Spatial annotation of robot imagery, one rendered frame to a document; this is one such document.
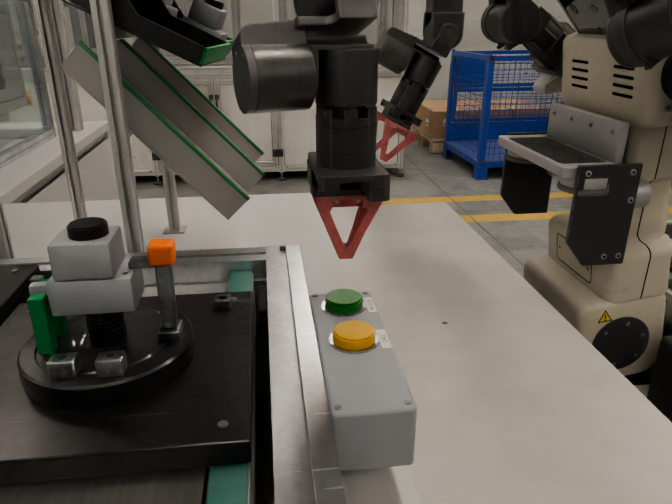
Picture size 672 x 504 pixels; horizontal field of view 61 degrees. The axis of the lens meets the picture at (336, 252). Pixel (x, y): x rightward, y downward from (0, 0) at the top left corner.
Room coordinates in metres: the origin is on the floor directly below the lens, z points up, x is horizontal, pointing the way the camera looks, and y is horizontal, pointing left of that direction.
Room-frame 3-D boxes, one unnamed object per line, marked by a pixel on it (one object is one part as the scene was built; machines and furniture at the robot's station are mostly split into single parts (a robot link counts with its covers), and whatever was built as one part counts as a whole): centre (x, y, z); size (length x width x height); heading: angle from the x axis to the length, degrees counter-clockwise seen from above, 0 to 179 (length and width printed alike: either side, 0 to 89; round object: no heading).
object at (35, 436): (0.42, 0.19, 0.96); 0.24 x 0.24 x 0.02; 7
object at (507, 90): (5.10, -1.71, 0.49); 1.26 x 0.87 x 0.98; 99
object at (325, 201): (0.55, -0.01, 1.06); 0.07 x 0.07 x 0.09; 8
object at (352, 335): (0.47, -0.02, 0.96); 0.04 x 0.04 x 0.02
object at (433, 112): (6.03, -1.48, 0.20); 1.20 x 0.80 x 0.41; 97
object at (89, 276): (0.42, 0.20, 1.06); 0.08 x 0.04 x 0.07; 98
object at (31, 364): (0.42, 0.19, 0.98); 0.14 x 0.14 x 0.02
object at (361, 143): (0.54, -0.01, 1.13); 0.10 x 0.07 x 0.07; 8
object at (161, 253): (0.43, 0.15, 1.04); 0.04 x 0.02 x 0.08; 97
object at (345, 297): (0.54, -0.01, 0.96); 0.04 x 0.04 x 0.02
